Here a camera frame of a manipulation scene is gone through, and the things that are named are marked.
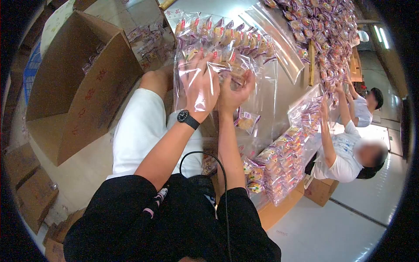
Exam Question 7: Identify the person's right hand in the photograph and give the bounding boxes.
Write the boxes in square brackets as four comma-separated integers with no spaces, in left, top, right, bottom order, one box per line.
[217,70,256,115]

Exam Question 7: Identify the person's left hand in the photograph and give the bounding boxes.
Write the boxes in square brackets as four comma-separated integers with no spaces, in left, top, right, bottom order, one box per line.
[179,52,221,124]

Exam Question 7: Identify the person's left fingers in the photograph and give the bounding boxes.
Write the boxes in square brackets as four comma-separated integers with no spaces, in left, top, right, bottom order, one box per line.
[180,52,219,85]

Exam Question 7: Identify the person's right fingers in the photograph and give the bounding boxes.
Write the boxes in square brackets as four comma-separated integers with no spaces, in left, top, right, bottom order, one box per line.
[235,71,256,99]

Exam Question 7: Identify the person's right thumb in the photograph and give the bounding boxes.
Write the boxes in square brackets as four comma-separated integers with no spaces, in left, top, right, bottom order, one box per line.
[218,74,231,96]

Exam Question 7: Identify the large clear plastic bag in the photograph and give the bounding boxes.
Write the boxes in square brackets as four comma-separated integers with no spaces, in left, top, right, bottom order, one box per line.
[172,12,279,114]

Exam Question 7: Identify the single purple snack packet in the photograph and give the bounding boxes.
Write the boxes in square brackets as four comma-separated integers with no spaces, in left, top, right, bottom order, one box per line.
[246,181,264,195]
[234,107,261,135]
[242,158,265,181]

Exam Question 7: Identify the rows of purple snack packets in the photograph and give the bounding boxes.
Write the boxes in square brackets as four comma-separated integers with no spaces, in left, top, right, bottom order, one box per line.
[174,16,278,86]

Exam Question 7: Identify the heap of bagged snacks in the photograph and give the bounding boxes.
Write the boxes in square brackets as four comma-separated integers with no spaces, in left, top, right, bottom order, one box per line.
[126,21,176,71]

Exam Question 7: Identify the half-filled clear bag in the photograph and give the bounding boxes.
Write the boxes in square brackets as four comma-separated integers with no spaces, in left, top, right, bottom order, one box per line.
[287,84,328,131]

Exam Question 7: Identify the person's legs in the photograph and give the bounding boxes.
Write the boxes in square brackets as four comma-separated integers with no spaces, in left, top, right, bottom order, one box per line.
[106,67,205,181]

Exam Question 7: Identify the stack of filled clear bags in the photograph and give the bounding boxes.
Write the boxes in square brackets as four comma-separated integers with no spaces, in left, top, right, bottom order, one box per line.
[255,124,323,207]

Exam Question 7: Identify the pile of loose snack packets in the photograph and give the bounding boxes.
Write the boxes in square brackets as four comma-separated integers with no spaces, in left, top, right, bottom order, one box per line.
[262,0,361,106]

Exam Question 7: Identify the wooden rack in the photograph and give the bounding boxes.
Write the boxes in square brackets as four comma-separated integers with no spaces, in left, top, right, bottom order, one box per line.
[347,46,364,83]

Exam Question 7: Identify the small brown cardboard carton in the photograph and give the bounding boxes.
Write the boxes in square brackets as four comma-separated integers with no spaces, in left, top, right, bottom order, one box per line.
[303,177,340,207]

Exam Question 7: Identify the large open cardboard box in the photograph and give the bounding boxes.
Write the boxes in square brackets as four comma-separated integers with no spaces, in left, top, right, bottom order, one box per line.
[26,10,145,167]

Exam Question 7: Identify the ceiling lamp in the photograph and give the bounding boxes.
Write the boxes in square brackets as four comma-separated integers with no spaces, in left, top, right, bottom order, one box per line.
[373,24,390,50]

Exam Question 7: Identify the white printed sheet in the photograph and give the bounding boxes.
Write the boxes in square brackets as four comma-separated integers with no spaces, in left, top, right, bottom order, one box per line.
[39,0,76,58]

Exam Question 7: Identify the blue plastic crate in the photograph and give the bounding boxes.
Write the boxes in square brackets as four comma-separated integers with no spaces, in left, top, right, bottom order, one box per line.
[22,41,43,106]

